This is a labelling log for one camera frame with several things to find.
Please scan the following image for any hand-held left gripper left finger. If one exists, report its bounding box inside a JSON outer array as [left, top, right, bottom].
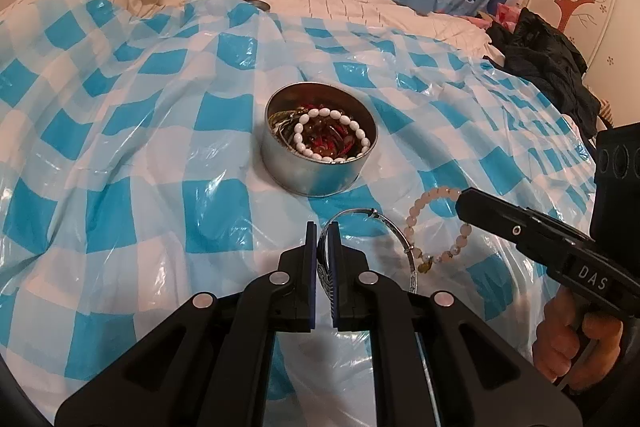
[[54, 221, 321, 427]]

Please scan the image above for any pink bead bracelet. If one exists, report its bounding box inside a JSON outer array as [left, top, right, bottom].
[[404, 187, 474, 276]]

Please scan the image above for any black garment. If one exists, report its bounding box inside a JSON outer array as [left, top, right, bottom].
[[482, 7, 602, 134]]

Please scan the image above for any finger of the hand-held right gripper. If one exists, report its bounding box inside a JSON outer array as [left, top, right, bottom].
[[456, 188, 592, 259]]

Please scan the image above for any white bead bracelet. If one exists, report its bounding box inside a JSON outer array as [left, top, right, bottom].
[[292, 106, 371, 164]]

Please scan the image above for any gold cord bracelet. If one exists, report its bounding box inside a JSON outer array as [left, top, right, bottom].
[[269, 107, 301, 142]]

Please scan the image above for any silver bangle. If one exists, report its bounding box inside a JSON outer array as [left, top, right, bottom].
[[317, 208, 422, 304]]

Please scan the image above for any blue checked plastic sheet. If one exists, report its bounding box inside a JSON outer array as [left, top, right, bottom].
[[0, 0, 601, 427]]

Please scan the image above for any person's right hand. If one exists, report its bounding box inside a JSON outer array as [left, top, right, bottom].
[[531, 289, 626, 391]]

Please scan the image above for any amber bead bracelet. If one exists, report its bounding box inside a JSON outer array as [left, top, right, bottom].
[[299, 116, 353, 158]]

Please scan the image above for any round metal tin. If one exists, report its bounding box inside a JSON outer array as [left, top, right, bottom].
[[261, 82, 377, 198]]

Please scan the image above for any red string bracelet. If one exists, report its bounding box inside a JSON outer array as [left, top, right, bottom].
[[300, 104, 361, 156]]

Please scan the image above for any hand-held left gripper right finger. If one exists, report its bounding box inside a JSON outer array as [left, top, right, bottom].
[[330, 221, 583, 427]]

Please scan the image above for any pink cloth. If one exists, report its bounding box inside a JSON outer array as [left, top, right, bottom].
[[469, 4, 522, 30]]

